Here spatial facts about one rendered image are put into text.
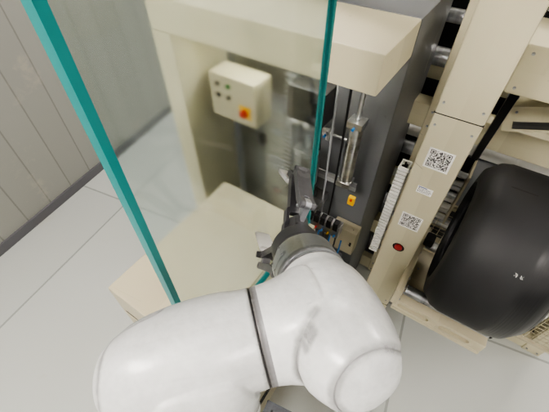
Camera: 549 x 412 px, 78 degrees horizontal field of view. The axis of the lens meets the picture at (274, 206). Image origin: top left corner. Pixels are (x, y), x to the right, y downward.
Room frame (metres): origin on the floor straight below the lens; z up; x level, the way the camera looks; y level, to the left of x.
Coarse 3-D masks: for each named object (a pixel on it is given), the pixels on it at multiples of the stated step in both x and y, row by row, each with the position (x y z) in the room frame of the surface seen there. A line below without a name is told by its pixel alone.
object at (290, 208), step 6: (288, 186) 0.41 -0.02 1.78; (294, 186) 0.40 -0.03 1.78; (288, 192) 0.39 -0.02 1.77; (294, 192) 0.39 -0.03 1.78; (288, 198) 0.38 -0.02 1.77; (294, 198) 0.38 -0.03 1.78; (288, 204) 0.37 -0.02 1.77; (294, 204) 0.37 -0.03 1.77; (288, 210) 0.35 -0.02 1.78; (294, 210) 0.36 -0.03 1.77; (288, 216) 0.34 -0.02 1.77; (288, 222) 0.33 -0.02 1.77; (282, 228) 0.33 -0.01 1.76
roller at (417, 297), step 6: (408, 288) 0.68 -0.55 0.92; (414, 288) 0.68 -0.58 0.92; (408, 294) 0.66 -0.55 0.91; (414, 294) 0.65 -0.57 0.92; (420, 294) 0.65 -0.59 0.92; (420, 300) 0.63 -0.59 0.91; (426, 300) 0.63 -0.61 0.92; (426, 306) 0.62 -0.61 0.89; (450, 318) 0.56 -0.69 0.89; (462, 324) 0.54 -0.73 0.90; (474, 330) 0.52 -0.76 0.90; (486, 336) 0.49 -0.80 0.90
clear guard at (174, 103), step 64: (64, 0) 0.31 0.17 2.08; (128, 0) 0.36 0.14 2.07; (192, 0) 0.43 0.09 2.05; (256, 0) 0.53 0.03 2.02; (320, 0) 0.70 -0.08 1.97; (64, 64) 0.29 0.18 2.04; (128, 64) 0.34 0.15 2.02; (192, 64) 0.41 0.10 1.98; (256, 64) 0.52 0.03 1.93; (320, 64) 0.72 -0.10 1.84; (128, 128) 0.32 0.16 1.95; (192, 128) 0.40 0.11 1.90; (256, 128) 0.52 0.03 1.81; (320, 128) 0.74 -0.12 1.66; (128, 192) 0.29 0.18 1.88; (192, 192) 0.37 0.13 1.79; (256, 192) 0.51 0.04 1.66; (192, 256) 0.34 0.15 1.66
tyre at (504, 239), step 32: (480, 192) 0.74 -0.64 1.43; (512, 192) 0.70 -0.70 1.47; (544, 192) 0.69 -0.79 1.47; (480, 224) 0.62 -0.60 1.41; (512, 224) 0.60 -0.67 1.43; (544, 224) 0.59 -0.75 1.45; (448, 256) 0.59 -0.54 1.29; (480, 256) 0.55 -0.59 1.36; (512, 256) 0.53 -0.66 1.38; (544, 256) 0.51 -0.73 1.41; (448, 288) 0.52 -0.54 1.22; (480, 288) 0.49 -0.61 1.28; (512, 288) 0.47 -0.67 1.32; (544, 288) 0.45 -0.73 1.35; (480, 320) 0.44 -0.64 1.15; (512, 320) 0.41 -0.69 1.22
